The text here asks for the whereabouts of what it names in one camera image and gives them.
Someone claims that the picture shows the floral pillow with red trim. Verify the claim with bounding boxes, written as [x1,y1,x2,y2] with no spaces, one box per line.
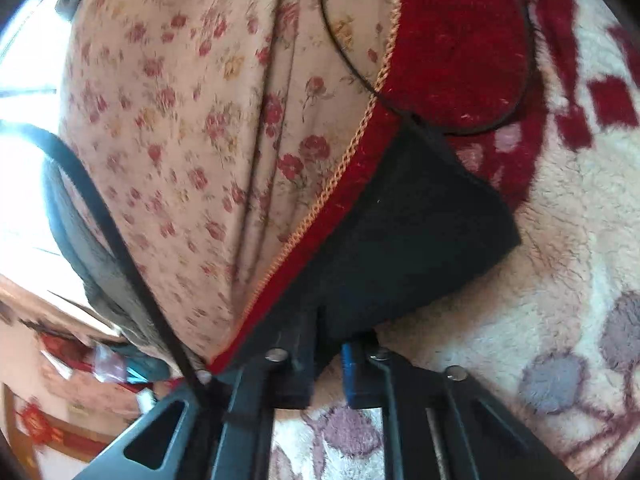
[59,0,401,363]

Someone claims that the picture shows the window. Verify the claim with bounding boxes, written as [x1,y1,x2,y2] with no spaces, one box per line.
[0,0,76,261]

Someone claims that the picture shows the thin black cable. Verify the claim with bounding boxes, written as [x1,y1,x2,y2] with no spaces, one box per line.
[319,0,533,137]

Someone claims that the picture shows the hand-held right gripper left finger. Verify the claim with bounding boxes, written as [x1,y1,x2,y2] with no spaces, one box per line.
[70,307,318,480]

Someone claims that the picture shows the red wooden furniture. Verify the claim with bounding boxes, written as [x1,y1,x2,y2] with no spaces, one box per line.
[37,332,166,398]

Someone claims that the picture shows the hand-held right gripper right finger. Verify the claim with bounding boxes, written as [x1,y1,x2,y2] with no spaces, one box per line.
[341,337,576,480]

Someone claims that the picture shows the clear plastic bag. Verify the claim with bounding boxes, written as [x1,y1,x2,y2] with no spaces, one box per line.
[90,342,128,383]

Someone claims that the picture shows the thick black cable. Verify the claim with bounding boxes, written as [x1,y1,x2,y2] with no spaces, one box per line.
[0,119,211,396]

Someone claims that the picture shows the black pants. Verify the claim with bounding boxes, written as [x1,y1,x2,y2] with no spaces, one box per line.
[220,125,522,403]

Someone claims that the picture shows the red and white fleece blanket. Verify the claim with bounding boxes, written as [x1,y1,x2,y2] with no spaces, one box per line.
[210,0,640,480]

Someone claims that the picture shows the grey fleece cloth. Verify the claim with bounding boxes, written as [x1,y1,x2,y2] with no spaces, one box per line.
[41,152,173,366]

